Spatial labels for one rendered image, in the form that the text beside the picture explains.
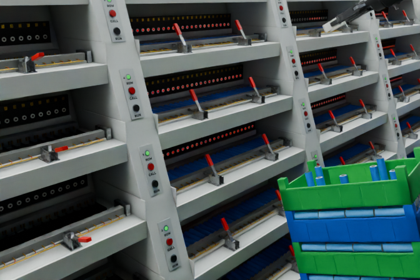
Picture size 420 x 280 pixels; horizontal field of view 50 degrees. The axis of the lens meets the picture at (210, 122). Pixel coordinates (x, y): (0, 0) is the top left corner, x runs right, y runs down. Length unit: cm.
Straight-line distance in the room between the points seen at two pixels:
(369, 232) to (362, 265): 8
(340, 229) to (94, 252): 55
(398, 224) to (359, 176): 24
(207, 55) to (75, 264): 66
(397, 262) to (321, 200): 20
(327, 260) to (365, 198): 19
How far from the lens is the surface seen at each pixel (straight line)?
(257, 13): 163
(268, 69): 162
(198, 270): 123
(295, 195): 111
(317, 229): 112
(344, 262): 113
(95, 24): 110
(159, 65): 118
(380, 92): 220
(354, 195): 106
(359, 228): 108
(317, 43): 179
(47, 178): 98
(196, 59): 127
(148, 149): 110
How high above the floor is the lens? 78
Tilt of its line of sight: 2 degrees down
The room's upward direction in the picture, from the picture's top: 14 degrees counter-clockwise
